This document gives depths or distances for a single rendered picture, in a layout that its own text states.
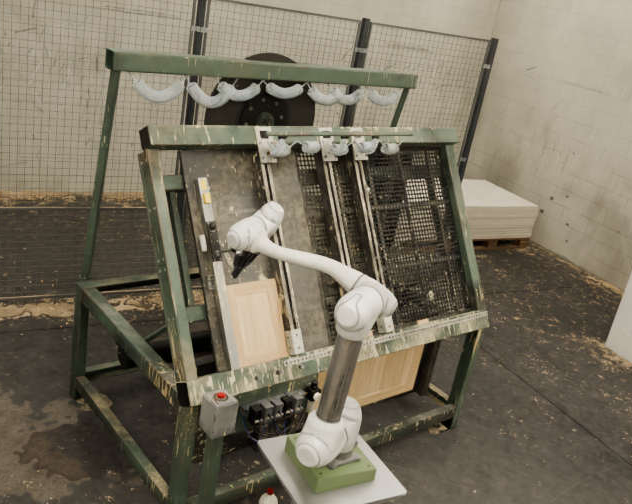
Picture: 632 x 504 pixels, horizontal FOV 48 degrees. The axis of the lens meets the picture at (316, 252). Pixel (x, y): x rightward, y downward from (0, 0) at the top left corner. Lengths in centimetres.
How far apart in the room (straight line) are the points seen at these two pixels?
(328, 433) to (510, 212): 629
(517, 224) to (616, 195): 116
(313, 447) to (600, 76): 696
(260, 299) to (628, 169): 584
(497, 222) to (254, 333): 556
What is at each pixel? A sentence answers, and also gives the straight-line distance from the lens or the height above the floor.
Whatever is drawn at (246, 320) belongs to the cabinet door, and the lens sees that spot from 359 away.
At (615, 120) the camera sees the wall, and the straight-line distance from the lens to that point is 888.
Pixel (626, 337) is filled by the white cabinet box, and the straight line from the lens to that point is 704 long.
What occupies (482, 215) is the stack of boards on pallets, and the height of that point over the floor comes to 45.
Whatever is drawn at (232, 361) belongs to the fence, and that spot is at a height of 94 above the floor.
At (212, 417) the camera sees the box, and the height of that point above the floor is 87.
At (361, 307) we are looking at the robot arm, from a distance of 260.
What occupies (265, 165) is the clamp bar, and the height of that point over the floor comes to 175.
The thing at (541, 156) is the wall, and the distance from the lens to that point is 955.
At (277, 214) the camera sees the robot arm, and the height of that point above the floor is 179.
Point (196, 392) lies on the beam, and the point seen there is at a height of 86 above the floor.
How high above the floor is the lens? 274
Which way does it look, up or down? 21 degrees down
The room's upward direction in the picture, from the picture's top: 11 degrees clockwise
